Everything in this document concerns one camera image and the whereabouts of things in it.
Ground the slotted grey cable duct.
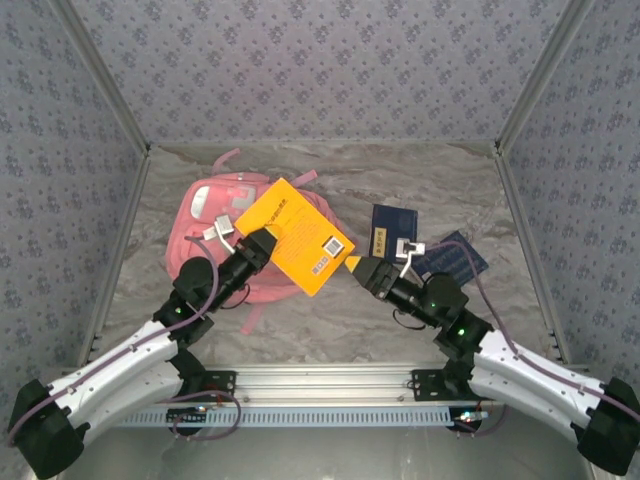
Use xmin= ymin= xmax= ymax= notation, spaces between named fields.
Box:
xmin=117 ymin=405 xmax=459 ymax=429

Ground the grey metal panel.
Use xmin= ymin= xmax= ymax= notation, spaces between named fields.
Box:
xmin=27 ymin=403 xmax=619 ymax=480

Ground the navy book with yellow label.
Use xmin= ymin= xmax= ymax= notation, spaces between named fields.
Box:
xmin=368 ymin=203 xmax=420 ymax=262

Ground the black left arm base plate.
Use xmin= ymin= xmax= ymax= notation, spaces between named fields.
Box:
xmin=199 ymin=370 xmax=237 ymax=404

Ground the pink student backpack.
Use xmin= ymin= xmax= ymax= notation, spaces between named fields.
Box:
xmin=166 ymin=147 xmax=342 ymax=336

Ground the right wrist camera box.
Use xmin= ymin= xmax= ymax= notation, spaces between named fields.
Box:
xmin=393 ymin=238 xmax=427 ymax=279

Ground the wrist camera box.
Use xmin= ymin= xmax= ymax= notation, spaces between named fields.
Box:
xmin=201 ymin=213 xmax=237 ymax=254
xmin=393 ymin=238 xmax=427 ymax=279

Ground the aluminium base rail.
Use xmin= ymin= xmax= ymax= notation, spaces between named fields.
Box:
xmin=54 ymin=363 xmax=599 ymax=405

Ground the navy patterned book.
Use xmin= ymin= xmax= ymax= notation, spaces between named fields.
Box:
xmin=410 ymin=229 xmax=490 ymax=289

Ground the aluminium frame post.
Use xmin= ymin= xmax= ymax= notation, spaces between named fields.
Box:
xmin=493 ymin=0 xmax=599 ymax=157
xmin=49 ymin=0 xmax=152 ymax=157

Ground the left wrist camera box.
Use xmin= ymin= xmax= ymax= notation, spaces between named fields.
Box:
xmin=201 ymin=213 xmax=237 ymax=254

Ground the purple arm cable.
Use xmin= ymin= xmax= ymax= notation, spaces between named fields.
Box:
xmin=424 ymin=241 xmax=609 ymax=439
xmin=7 ymin=237 xmax=242 ymax=446

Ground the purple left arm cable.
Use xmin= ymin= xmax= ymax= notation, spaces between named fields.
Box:
xmin=7 ymin=237 xmax=242 ymax=446

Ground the small black controller board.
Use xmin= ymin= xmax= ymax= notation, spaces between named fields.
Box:
xmin=448 ymin=407 xmax=490 ymax=437
xmin=166 ymin=407 xmax=210 ymax=437

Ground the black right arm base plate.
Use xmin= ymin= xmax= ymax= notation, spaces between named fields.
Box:
xmin=410 ymin=368 xmax=451 ymax=402

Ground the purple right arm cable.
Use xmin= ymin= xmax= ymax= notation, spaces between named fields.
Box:
xmin=424 ymin=241 xmax=609 ymax=439

